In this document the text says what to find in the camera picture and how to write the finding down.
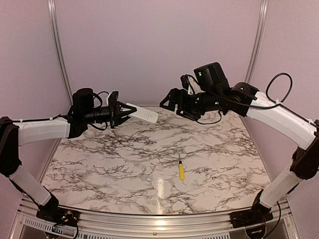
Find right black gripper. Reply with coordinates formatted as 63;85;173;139
159;87;223;120

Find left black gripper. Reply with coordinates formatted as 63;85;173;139
83;97;137;128

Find white remote control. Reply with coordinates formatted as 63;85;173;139
126;103;159;123

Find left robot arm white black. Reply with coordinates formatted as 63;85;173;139
0;88;137;222

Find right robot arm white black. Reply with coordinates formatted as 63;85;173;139
160;62;319;223

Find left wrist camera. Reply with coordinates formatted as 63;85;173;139
106;91;119;106

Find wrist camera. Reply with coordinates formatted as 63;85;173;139
180;74;201;95
106;91;119;106

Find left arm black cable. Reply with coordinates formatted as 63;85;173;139
92;91;112;131

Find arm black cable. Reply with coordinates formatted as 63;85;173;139
92;91;112;131
249;72;294;109

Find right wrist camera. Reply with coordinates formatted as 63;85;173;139
180;74;201;95

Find yellow handled screwdriver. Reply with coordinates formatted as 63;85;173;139
178;154;186;181

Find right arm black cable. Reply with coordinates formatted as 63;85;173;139
249;72;294;109

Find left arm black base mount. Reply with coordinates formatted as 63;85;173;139
36;207;80;227

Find left aluminium frame post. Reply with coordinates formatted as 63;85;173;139
47;0;73;106

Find aluminium frame post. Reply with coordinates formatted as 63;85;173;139
47;0;73;106
244;0;269;84

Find right aluminium frame post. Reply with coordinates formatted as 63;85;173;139
244;0;269;84

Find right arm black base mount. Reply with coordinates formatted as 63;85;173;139
230;209;274;228

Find front aluminium rail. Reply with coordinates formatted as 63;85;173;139
14;199;300;239

